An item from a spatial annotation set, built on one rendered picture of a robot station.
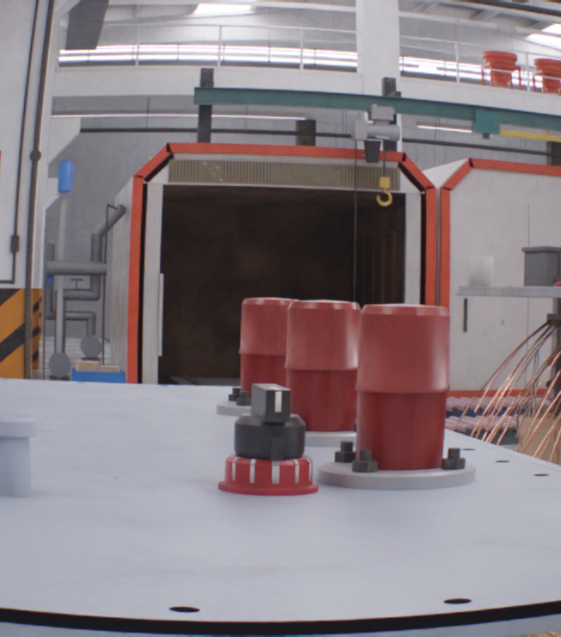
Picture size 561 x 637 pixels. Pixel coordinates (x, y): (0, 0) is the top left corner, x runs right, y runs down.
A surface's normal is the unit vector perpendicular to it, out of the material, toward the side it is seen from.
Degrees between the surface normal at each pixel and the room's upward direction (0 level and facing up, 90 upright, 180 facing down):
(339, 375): 91
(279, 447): 90
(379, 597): 0
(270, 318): 89
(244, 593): 0
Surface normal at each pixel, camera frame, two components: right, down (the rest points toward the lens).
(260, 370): -0.38, 0.01
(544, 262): -0.97, -0.05
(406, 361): 0.00, -0.01
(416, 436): 0.29, 0.03
